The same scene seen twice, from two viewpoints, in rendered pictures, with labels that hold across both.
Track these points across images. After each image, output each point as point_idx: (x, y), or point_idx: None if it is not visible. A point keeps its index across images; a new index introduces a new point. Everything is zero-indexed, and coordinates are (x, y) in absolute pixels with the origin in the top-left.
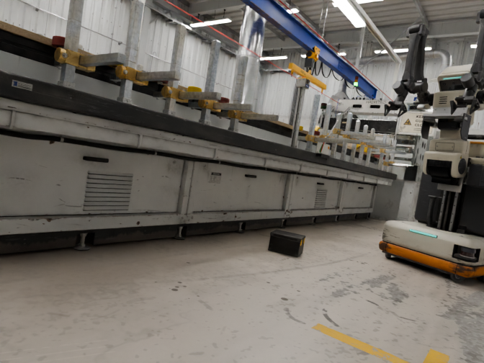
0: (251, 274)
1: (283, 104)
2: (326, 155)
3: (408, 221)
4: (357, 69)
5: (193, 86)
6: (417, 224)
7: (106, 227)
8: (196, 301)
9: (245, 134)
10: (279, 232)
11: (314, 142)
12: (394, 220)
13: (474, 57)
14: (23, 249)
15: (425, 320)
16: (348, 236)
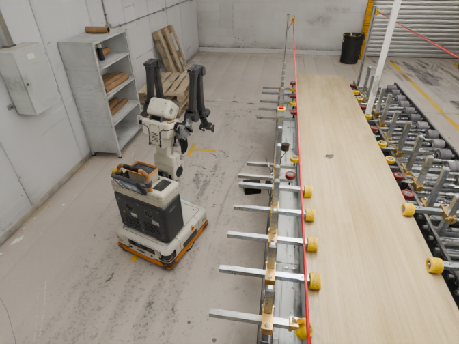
0: (244, 162)
1: None
2: (265, 183)
3: (188, 222)
4: (297, 121)
5: (291, 101)
6: (183, 214)
7: None
8: (243, 145)
9: (297, 139)
10: (255, 180)
11: (288, 184)
12: (199, 209)
13: (162, 91)
14: None
15: (188, 167)
16: (241, 278)
